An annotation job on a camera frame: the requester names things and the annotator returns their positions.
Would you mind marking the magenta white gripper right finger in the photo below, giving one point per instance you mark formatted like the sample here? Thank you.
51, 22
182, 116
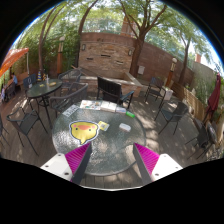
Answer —
153, 166

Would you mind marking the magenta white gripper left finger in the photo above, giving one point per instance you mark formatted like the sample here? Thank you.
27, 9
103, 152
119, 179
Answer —
70, 166

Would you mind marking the round glass patio table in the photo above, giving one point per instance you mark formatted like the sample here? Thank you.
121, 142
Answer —
112, 150

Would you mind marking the small yellow card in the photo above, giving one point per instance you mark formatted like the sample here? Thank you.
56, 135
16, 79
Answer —
103, 125

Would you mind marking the grey patterned booklet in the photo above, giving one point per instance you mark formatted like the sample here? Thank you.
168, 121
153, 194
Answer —
70, 110

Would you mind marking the green marker pen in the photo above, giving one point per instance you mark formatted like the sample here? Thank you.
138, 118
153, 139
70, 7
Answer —
130, 114

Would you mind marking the black chair far right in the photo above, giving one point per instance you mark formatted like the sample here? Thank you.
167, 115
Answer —
205, 138

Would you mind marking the black chair left of table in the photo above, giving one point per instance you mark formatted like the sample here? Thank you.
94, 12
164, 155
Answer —
67, 96

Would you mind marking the black chair of table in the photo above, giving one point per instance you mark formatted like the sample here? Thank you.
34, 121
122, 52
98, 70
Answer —
67, 96
174, 116

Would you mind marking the open magazine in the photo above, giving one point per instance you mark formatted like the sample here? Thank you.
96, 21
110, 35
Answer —
88, 104

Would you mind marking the black chair front left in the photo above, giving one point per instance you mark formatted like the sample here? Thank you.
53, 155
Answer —
25, 124

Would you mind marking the black chair right of table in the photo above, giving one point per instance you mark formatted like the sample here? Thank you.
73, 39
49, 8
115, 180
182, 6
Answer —
174, 116

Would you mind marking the small white booklet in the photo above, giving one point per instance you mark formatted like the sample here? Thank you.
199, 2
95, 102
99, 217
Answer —
120, 110

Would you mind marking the white book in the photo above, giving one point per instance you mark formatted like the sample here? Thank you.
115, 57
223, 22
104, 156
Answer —
108, 106

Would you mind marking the black chair back right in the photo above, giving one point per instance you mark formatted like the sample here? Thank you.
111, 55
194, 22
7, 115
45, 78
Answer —
155, 88

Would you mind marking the black chair behind table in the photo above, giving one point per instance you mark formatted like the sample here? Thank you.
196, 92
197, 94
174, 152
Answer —
111, 91

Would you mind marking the black chair back left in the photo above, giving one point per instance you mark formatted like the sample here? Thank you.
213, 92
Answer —
69, 77

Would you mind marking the closed red patio umbrella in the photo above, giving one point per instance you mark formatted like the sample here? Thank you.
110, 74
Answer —
214, 98

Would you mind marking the seated person in blue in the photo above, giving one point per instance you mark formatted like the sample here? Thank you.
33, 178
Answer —
14, 78

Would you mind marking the orange patio umbrella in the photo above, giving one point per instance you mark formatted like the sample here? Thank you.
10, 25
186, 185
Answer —
12, 56

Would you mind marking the brick fountain wall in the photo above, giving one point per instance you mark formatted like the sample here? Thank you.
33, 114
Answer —
111, 55

